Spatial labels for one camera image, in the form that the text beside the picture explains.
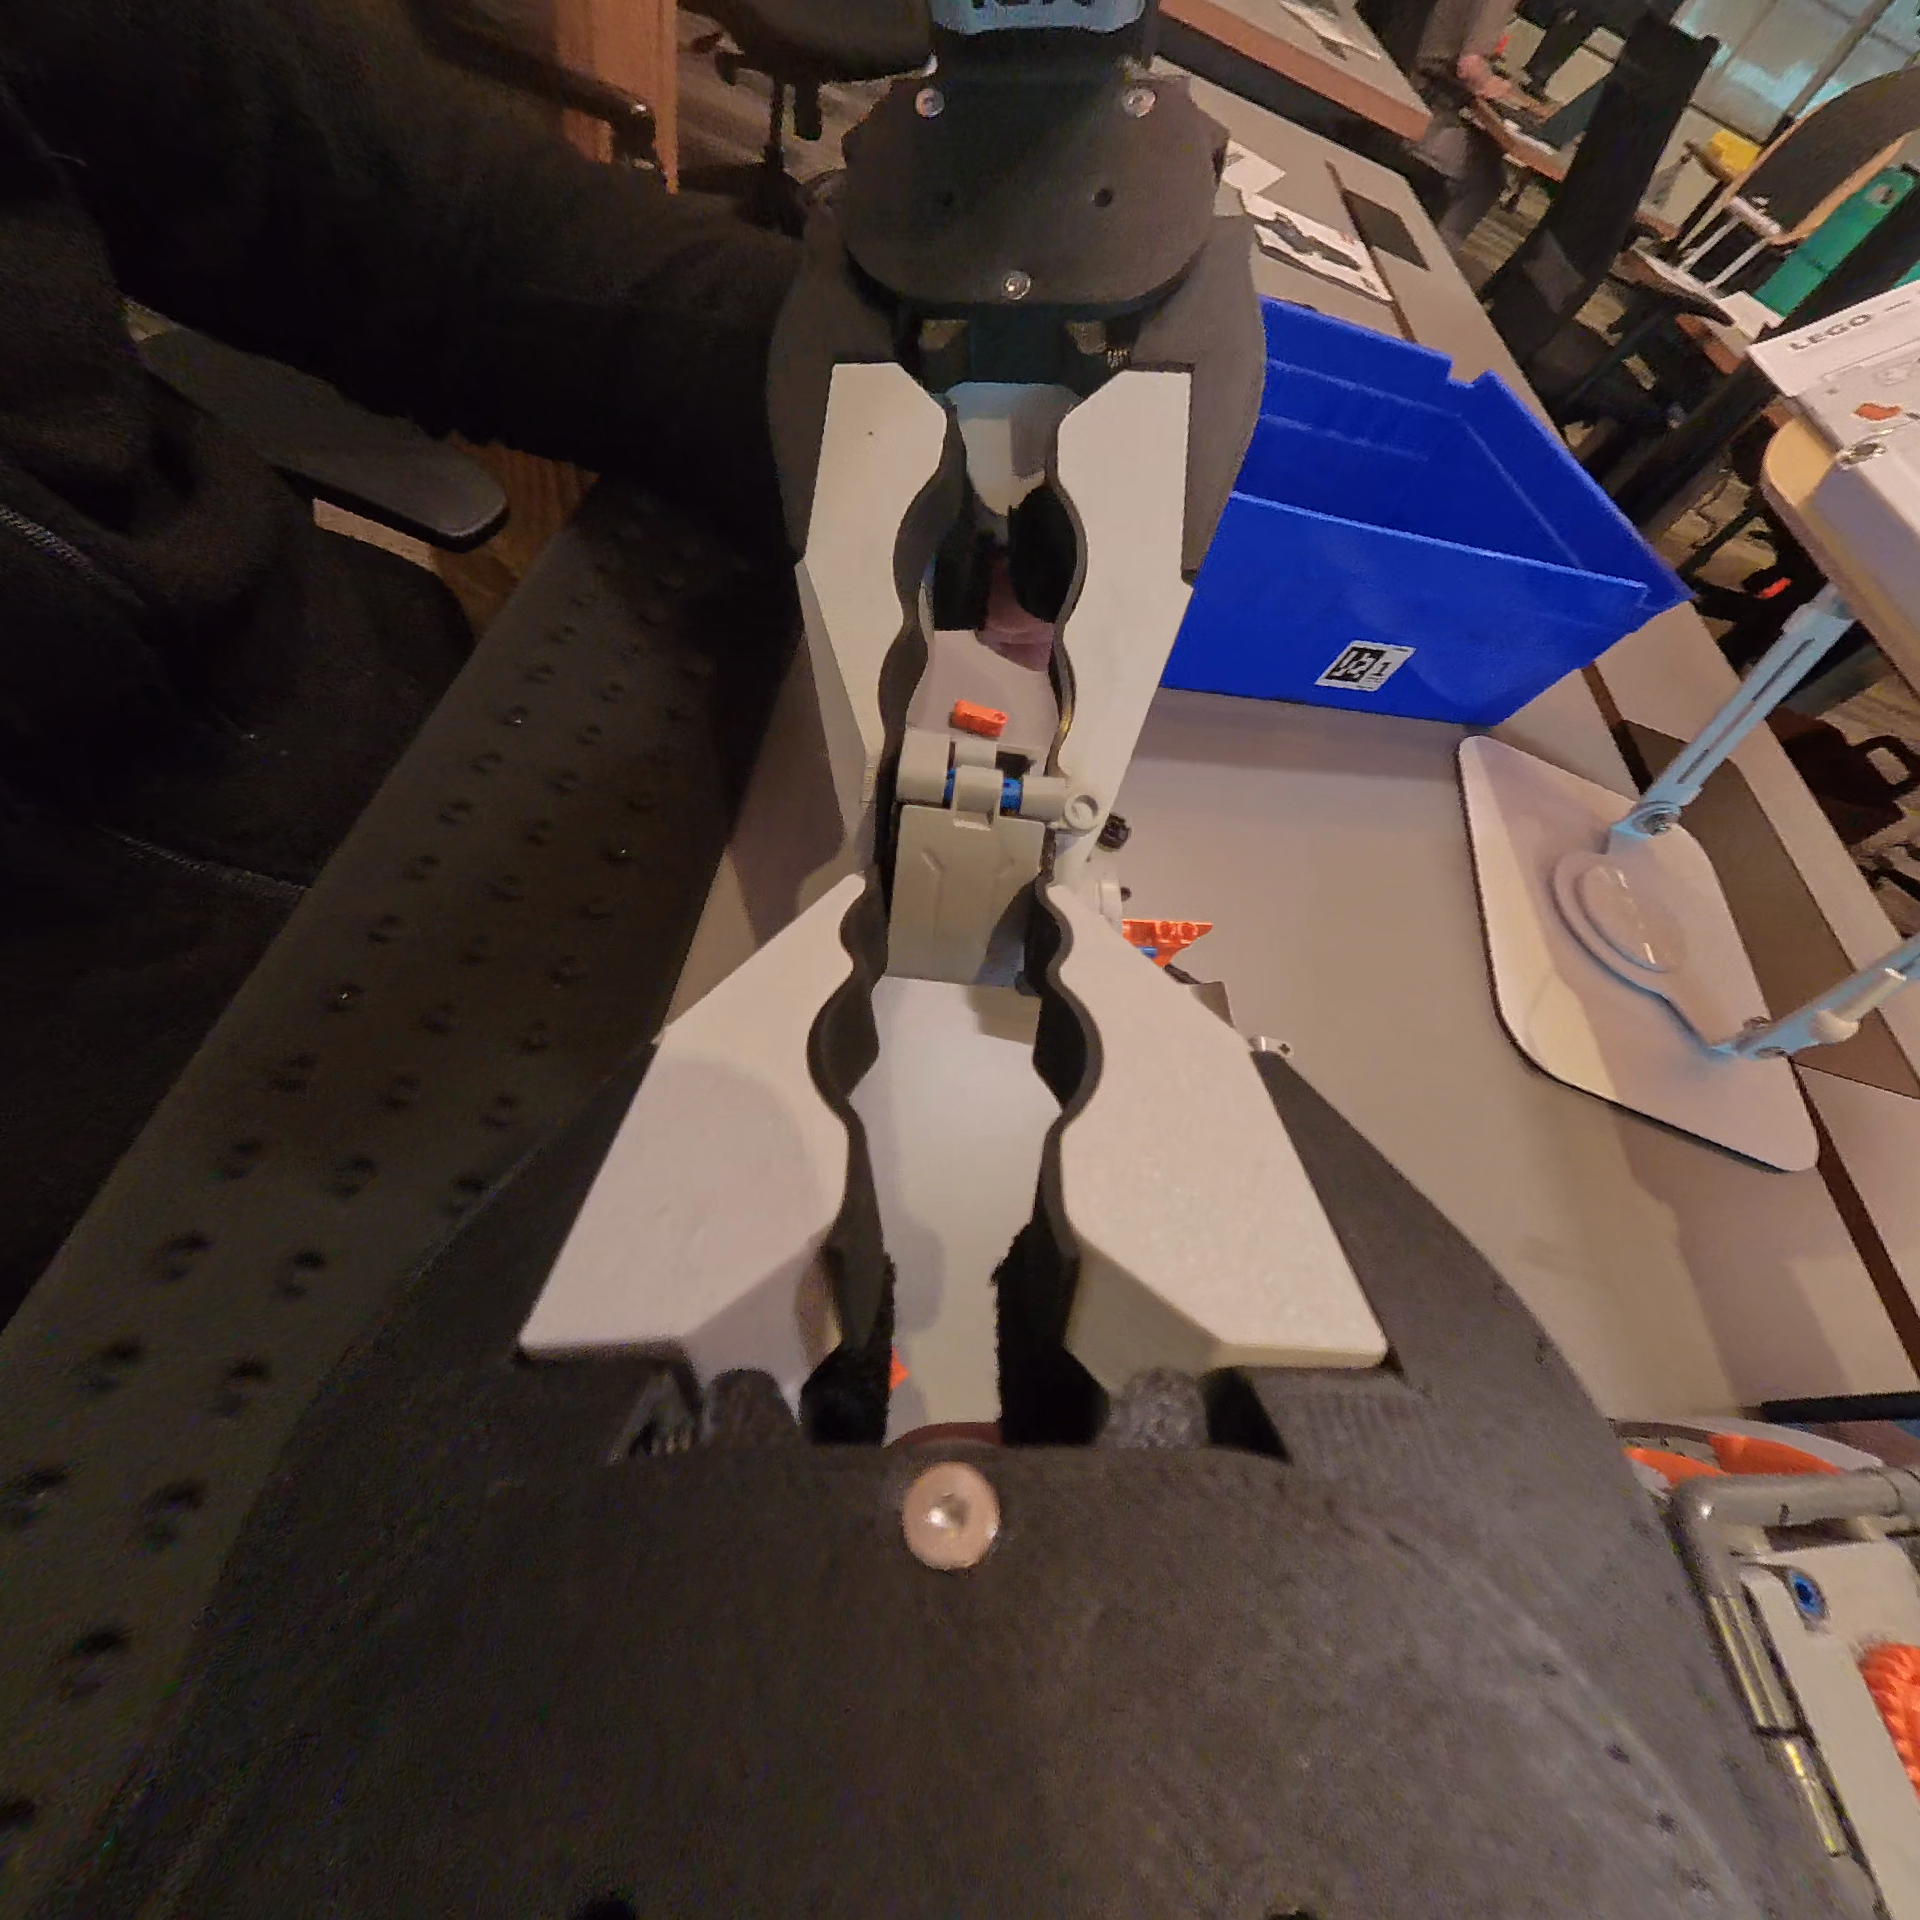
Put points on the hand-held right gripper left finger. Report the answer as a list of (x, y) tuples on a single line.
[(705, 1199)]

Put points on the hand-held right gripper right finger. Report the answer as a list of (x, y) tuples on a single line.
[(1199, 1199)]

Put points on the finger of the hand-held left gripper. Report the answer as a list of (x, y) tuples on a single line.
[(858, 493), (1142, 523)]

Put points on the grey orange brick wheel assembly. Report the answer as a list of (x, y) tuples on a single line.
[(1171, 938)]

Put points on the small grey brick hinge assembly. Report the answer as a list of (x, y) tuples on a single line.
[(951, 885)]

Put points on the person's left hand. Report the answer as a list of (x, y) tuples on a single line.
[(1021, 631)]

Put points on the small orange brick beam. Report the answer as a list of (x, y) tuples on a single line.
[(978, 715)]

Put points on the blue bin with tag label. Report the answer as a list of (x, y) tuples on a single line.
[(1426, 568)]

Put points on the white paper sheet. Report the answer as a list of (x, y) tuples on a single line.
[(1322, 249)]

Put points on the black tablet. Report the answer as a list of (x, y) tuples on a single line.
[(1388, 225)]

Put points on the wooden pillar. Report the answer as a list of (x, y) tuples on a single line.
[(623, 77)]

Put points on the black dimpled cushion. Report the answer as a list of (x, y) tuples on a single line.
[(301, 1049)]

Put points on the white document stand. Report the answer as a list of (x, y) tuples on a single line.
[(1621, 973)]

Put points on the black chair armrest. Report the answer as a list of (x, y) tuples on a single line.
[(376, 453)]

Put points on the black high-back chair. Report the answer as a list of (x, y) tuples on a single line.
[(1606, 225)]

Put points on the white printed instruction sheet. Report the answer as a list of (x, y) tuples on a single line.
[(1846, 361)]

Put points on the grey orange tracked brick robot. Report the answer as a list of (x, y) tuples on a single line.
[(1800, 1620)]

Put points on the green container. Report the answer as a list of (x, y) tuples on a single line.
[(1846, 240)]

